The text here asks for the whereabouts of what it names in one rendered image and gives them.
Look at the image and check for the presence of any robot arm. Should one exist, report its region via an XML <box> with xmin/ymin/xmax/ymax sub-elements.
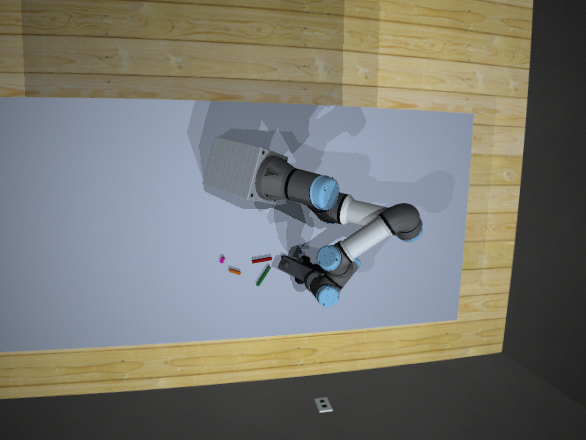
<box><xmin>255</xmin><ymin>156</ymin><xmax>423</xmax><ymax>307</ymax></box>

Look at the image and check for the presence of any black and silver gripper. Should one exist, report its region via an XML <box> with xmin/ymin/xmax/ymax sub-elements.
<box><xmin>295</xmin><ymin>255</ymin><xmax>327</xmax><ymax>292</ymax></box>

